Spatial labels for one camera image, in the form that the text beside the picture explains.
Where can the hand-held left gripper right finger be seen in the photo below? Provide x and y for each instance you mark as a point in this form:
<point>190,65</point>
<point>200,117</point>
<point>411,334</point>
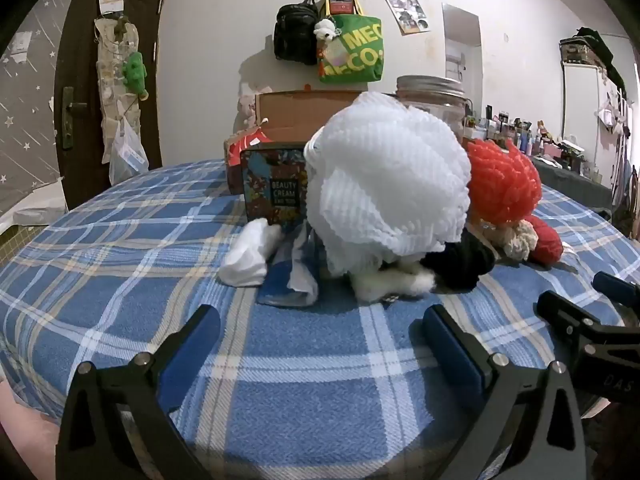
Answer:
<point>452,350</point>

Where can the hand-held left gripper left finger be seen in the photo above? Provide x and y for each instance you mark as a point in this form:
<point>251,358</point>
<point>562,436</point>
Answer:
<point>192,355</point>

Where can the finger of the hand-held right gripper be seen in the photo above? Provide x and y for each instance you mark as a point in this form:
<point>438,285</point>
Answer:
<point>565,316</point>
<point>617,286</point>

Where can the dark red knit scrunchie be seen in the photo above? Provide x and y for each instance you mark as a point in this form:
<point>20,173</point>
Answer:
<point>546,240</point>

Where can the cream crochet scrunchie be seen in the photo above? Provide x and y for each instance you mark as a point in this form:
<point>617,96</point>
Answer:
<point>519,240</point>

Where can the black fuzzy scrunchie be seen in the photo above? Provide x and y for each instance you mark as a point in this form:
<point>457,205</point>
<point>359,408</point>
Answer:
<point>465,260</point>

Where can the white fluffy star hair clip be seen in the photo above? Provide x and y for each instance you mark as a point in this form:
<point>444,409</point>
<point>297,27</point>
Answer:
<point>385,285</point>

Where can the red mesh bath loofah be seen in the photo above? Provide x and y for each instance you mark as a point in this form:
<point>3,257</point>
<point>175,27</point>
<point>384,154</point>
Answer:
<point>505,185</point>

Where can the white mesh bath pouf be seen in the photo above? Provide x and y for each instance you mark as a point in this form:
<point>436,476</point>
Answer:
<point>390,175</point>

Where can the brown cardboard box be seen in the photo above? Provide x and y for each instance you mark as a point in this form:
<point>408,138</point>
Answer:
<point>295,115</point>

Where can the blue plaid blanket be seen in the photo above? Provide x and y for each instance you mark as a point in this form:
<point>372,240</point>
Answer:
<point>150,260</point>

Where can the dark green desk cloth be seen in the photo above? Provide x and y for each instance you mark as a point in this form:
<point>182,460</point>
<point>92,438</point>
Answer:
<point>570,180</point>

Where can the row of cosmetic bottles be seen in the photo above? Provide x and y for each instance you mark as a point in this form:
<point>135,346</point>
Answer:
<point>525,137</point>

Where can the white cabinet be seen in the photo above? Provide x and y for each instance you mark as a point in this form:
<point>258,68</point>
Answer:
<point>582,110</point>

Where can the colourful printed tin box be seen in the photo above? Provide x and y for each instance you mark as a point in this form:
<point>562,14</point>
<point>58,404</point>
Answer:
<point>270,180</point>

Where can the clear plastic bag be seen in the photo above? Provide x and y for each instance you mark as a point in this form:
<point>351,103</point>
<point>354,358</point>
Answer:
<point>127,157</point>

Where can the pink pig plush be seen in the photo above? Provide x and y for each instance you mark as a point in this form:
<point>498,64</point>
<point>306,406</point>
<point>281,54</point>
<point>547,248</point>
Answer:
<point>246,105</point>

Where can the glass jar with metal lid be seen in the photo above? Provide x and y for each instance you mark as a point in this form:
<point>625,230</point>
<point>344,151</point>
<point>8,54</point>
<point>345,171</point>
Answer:
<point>430,87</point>

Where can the beige hanging organiser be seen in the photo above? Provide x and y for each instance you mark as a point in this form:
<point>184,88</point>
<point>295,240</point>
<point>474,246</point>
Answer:
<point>107,85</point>

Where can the green plush toy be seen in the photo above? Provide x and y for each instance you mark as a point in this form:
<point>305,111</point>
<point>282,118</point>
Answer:
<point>134,74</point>

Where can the green tote bag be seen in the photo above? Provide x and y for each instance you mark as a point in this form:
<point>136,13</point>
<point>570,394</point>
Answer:
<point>355,52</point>

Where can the dark brown door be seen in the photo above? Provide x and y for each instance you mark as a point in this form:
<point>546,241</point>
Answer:
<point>82,60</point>

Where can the black bag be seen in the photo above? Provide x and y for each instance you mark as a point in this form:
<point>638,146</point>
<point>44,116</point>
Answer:
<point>295,32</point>

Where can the red photo card pouch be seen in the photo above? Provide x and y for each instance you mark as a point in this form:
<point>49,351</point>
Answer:
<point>340,2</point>

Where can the wall photo collage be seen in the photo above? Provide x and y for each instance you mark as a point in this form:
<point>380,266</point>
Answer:
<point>407,15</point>

